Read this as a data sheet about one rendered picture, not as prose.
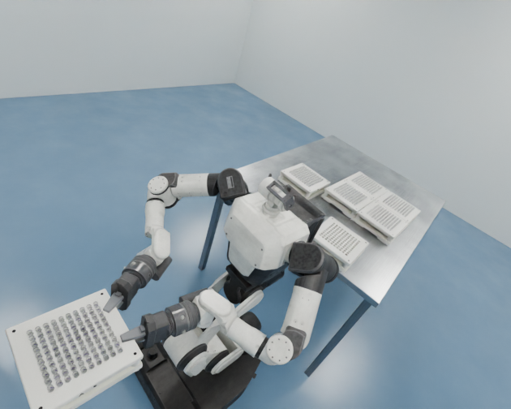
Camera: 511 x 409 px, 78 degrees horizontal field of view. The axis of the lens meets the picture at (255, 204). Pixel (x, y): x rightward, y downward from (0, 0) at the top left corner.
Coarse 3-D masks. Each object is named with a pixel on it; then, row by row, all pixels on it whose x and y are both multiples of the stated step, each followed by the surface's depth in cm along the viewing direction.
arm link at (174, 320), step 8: (176, 304) 94; (160, 312) 90; (168, 312) 92; (176, 312) 91; (184, 312) 92; (144, 320) 86; (152, 320) 85; (160, 320) 88; (168, 320) 89; (176, 320) 90; (184, 320) 91; (152, 328) 85; (160, 328) 86; (168, 328) 89; (176, 328) 89; (184, 328) 91; (144, 336) 88; (152, 336) 87; (160, 336) 89; (176, 336) 91; (144, 344) 89; (152, 344) 90
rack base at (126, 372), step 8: (128, 368) 83; (136, 368) 85; (120, 376) 81; (104, 384) 79; (112, 384) 81; (88, 392) 77; (96, 392) 78; (80, 400) 75; (64, 408) 73; (72, 408) 74
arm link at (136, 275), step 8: (128, 264) 101; (136, 264) 100; (144, 264) 101; (128, 272) 99; (136, 272) 98; (144, 272) 99; (120, 280) 92; (128, 280) 95; (136, 280) 96; (144, 280) 99; (112, 288) 92; (120, 288) 92; (128, 288) 92; (136, 288) 99; (128, 296) 93; (128, 304) 97
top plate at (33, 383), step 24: (48, 312) 84; (96, 312) 88; (24, 336) 78; (72, 336) 81; (24, 360) 74; (120, 360) 80; (24, 384) 71; (72, 384) 73; (96, 384) 75; (48, 408) 69
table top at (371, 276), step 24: (312, 144) 261; (336, 144) 276; (240, 168) 200; (264, 168) 209; (312, 168) 228; (336, 168) 239; (360, 168) 252; (384, 168) 265; (408, 192) 242; (336, 216) 189; (432, 216) 223; (408, 240) 190; (360, 264) 161; (384, 264) 166; (360, 288) 147; (384, 288) 152
